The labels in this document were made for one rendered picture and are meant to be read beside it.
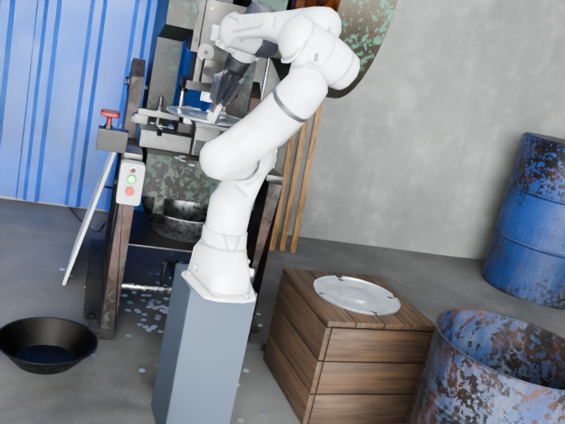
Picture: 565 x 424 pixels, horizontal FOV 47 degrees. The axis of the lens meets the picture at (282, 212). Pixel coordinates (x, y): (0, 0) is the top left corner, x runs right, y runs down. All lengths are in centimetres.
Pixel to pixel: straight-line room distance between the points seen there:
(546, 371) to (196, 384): 96
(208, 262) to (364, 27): 93
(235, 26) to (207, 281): 71
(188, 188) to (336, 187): 177
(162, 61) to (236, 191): 101
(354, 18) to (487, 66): 210
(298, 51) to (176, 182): 84
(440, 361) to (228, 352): 55
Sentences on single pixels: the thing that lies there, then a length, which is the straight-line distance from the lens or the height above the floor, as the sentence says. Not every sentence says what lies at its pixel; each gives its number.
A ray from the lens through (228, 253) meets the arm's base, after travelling 164.
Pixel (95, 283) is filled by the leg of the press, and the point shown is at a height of 3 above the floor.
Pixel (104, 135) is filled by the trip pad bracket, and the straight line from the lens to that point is 215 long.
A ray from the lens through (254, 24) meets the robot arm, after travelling 180.
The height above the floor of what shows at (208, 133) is 73.
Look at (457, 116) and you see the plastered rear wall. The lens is 407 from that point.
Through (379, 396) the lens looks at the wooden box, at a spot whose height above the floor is 10.
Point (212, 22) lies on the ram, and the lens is 231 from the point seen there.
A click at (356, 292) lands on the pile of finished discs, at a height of 36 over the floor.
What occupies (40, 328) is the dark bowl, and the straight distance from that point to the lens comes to 227.
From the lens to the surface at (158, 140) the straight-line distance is 227.
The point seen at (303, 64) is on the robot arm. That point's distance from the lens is 154.
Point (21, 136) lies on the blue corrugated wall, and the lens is 358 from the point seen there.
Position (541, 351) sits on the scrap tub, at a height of 42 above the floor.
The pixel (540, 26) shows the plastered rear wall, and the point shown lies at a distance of 429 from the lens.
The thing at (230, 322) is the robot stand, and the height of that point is 36.
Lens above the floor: 108
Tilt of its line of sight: 14 degrees down
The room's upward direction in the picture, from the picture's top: 12 degrees clockwise
